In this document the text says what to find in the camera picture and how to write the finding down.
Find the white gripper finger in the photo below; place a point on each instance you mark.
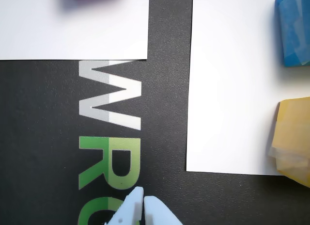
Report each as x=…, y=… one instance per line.
x=129, y=206
x=157, y=213

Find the yellow paper box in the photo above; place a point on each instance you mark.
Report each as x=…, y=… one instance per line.
x=295, y=137

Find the blue paper box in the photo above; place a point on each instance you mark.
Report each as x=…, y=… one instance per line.
x=295, y=31

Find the black mat with WRO print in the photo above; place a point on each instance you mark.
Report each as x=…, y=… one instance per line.
x=36, y=125

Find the white paper sheet marked HOME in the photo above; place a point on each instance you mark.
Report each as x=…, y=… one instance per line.
x=230, y=89

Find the white paper sheet marked 1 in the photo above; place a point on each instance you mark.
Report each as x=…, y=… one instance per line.
x=72, y=28

